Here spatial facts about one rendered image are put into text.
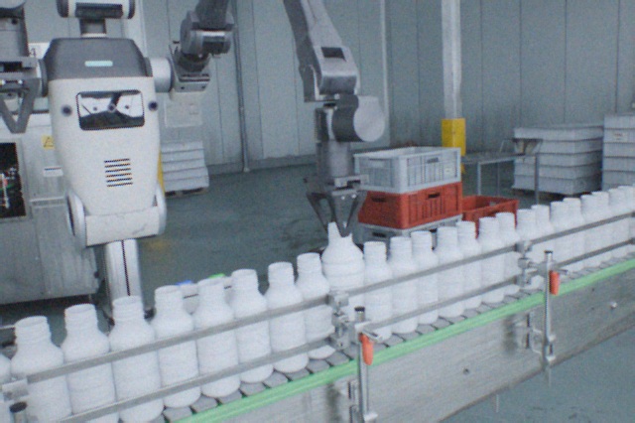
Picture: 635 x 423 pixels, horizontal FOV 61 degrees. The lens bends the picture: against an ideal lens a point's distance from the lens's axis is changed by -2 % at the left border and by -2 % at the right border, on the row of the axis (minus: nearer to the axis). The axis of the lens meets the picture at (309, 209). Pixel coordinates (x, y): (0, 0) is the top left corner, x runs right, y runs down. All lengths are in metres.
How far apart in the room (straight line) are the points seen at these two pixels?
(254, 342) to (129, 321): 0.19
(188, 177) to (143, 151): 9.14
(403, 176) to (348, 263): 2.41
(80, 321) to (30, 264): 3.83
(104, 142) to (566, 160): 7.23
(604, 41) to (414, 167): 9.26
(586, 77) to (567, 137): 4.52
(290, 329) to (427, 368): 0.29
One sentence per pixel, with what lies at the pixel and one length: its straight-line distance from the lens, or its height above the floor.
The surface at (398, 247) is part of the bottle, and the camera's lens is 0.95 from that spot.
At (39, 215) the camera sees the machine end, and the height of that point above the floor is 0.76.
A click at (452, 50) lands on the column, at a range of 11.29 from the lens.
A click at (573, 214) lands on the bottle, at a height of 1.13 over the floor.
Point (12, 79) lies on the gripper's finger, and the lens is 0.82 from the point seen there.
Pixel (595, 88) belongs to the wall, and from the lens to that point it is 12.34.
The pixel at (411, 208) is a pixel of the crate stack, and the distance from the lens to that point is 3.36.
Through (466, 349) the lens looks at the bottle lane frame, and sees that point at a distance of 1.08.
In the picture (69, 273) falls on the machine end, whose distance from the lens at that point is 4.53.
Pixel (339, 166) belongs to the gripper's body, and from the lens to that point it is 0.85.
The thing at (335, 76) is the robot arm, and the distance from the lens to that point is 0.85.
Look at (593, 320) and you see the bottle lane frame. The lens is 1.42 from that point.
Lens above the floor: 1.39
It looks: 10 degrees down
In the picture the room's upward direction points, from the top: 3 degrees counter-clockwise
